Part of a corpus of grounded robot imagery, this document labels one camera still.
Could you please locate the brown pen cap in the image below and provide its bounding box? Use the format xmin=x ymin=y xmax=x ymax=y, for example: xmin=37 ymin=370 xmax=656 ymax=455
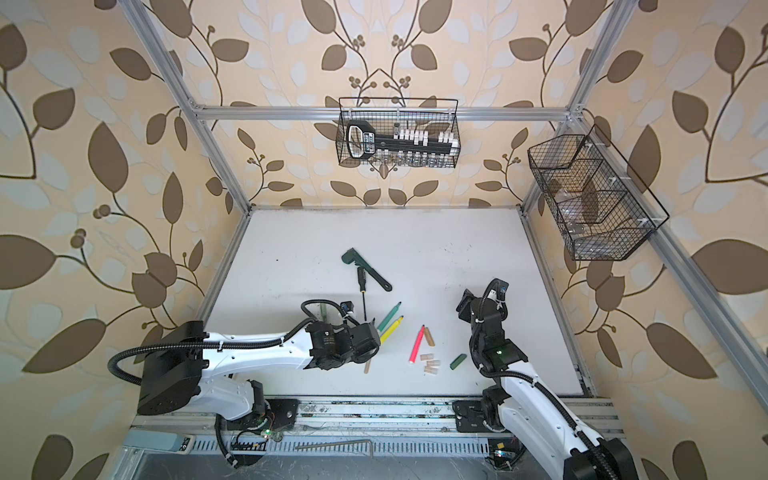
xmin=424 ymin=327 xmax=435 ymax=347

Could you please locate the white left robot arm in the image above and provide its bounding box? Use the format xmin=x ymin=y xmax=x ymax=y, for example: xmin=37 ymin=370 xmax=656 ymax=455
xmin=137 ymin=319 xmax=381 ymax=420

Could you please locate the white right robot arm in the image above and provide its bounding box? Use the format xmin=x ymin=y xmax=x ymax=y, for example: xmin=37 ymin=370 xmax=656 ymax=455
xmin=456 ymin=279 xmax=639 ymax=479

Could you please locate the green highlighter pen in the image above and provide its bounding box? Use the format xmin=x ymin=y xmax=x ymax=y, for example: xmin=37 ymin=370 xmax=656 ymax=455
xmin=377 ymin=302 xmax=401 ymax=334

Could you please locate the yellow highlighter pen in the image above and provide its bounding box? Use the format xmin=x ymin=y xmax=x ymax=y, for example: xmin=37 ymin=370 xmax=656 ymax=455
xmin=380 ymin=316 xmax=404 ymax=343

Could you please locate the pink highlighter pen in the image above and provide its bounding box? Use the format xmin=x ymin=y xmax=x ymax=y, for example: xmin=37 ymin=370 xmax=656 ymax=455
xmin=409 ymin=325 xmax=425 ymax=364

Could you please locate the dark green highlighter cap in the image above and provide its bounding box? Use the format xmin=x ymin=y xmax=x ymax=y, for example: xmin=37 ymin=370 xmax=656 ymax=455
xmin=449 ymin=354 xmax=467 ymax=370

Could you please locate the black yellow screwdriver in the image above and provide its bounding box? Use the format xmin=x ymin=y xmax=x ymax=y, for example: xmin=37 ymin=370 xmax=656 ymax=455
xmin=356 ymin=266 xmax=368 ymax=322

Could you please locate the green pipe wrench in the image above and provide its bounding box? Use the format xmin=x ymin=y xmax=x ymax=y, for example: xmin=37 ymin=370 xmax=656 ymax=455
xmin=341 ymin=248 xmax=393 ymax=292

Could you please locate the black socket set holder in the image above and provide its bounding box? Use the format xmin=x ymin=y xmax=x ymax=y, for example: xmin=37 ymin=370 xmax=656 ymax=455
xmin=336 ymin=119 xmax=461 ymax=162

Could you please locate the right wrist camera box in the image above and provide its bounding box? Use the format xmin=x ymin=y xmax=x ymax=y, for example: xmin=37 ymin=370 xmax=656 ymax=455
xmin=489 ymin=279 xmax=509 ymax=306

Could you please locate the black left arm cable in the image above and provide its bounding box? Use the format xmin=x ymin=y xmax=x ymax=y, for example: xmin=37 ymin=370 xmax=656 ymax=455
xmin=107 ymin=298 xmax=352 ymax=386

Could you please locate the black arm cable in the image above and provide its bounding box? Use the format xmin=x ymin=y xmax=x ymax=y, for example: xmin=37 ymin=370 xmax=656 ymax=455
xmin=467 ymin=277 xmax=619 ymax=480
xmin=107 ymin=298 xmax=352 ymax=386

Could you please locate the aluminium frame rail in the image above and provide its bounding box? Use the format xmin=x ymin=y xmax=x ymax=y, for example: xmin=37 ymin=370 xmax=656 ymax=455
xmin=119 ymin=1 xmax=767 ymax=406

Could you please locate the black wire basket right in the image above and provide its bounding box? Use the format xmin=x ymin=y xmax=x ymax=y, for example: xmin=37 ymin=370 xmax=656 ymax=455
xmin=527 ymin=125 xmax=670 ymax=261

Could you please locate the black wire basket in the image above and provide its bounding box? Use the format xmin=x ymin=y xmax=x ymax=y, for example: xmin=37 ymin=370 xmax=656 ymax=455
xmin=335 ymin=95 xmax=461 ymax=169
xmin=527 ymin=125 xmax=670 ymax=261

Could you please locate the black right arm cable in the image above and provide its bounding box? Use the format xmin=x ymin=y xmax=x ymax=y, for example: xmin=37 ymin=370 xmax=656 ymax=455
xmin=467 ymin=277 xmax=619 ymax=480

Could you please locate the black wire basket centre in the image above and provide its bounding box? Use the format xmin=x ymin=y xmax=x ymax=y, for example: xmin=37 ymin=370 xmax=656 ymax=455
xmin=335 ymin=95 xmax=461 ymax=169

